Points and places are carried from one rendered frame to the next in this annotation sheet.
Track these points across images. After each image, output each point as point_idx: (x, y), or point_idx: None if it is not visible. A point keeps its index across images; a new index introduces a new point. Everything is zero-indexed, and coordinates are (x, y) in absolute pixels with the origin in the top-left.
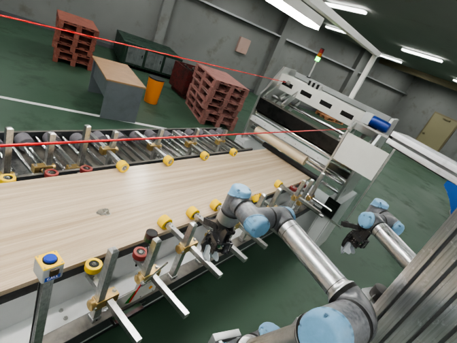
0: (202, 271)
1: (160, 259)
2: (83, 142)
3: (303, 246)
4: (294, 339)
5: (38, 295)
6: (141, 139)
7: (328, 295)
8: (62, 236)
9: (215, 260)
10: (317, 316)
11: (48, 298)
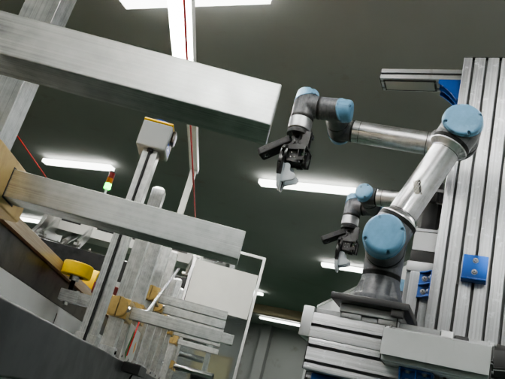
0: None
1: None
2: (185, 0)
3: (385, 125)
4: (442, 145)
5: (137, 189)
6: (187, 46)
7: (429, 142)
8: None
9: (293, 184)
10: (454, 106)
11: (143, 202)
